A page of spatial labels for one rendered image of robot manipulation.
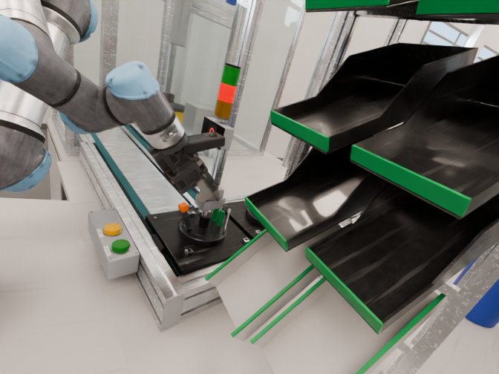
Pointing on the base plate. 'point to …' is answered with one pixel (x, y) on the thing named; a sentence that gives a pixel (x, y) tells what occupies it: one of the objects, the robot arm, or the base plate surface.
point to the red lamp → (226, 93)
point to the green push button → (120, 245)
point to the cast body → (212, 201)
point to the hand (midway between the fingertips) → (213, 191)
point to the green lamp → (230, 76)
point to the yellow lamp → (223, 109)
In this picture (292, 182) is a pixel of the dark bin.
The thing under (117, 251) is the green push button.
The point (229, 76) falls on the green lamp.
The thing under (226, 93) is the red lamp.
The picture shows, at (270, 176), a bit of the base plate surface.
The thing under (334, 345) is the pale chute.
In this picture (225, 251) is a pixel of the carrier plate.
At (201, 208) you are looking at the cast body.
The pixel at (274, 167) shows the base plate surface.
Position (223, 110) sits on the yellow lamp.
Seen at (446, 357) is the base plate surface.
